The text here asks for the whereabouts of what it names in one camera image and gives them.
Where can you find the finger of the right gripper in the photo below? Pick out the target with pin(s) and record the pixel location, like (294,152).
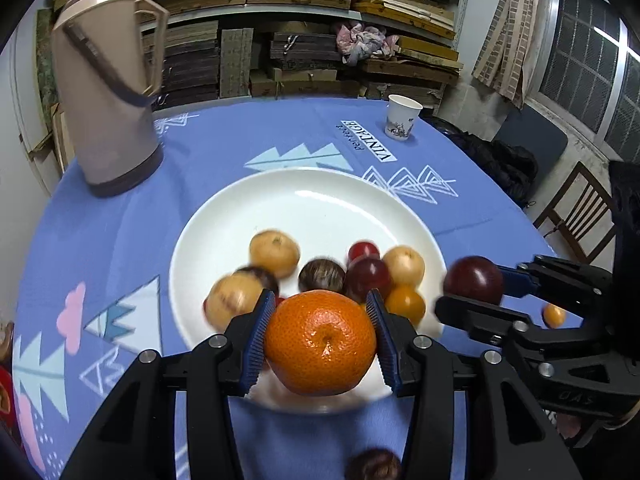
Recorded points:
(485,322)
(556,280)

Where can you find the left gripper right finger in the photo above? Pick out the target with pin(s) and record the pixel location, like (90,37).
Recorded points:
(508,436)

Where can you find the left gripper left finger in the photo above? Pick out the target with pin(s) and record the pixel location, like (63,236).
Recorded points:
(133,433)

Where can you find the small orange tomato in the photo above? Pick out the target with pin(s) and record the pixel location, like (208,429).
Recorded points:
(553,316)

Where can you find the dark purple plum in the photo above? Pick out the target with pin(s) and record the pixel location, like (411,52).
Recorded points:
(475,277)

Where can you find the yellow tomato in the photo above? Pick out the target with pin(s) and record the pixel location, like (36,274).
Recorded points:
(405,301)

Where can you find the pale beige fruit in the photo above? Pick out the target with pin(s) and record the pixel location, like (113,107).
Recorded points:
(406,266)

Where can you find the dark red plum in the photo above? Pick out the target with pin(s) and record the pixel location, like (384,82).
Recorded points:
(365,274)

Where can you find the beige striped melon fruit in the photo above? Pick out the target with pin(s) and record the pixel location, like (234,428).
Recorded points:
(234,294)

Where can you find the dark brown mangosteen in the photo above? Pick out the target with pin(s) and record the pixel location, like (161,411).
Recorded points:
(266,278)
(321,273)

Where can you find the wooden chair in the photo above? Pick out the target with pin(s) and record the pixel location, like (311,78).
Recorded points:
(589,208)

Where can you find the red patterned cushion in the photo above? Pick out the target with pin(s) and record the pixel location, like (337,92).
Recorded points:
(8,410)

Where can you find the blue patterned tablecloth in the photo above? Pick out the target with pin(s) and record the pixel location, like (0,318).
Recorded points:
(95,290)

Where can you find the white oval plate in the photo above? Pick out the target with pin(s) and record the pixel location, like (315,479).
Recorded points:
(323,211)

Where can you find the checked curtain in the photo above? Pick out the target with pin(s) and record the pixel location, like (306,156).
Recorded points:
(501,62)

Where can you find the white paper cup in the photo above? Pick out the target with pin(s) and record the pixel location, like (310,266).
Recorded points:
(402,113)

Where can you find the shelf with stacked boards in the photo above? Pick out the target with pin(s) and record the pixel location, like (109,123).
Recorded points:
(225,49)

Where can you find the pink crumpled cloth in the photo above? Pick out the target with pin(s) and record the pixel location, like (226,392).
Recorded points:
(357,43)

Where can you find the beige thermos jug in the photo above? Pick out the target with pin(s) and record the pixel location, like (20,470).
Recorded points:
(108,65)

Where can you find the window with metal frame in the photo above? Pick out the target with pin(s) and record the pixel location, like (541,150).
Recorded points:
(587,73)

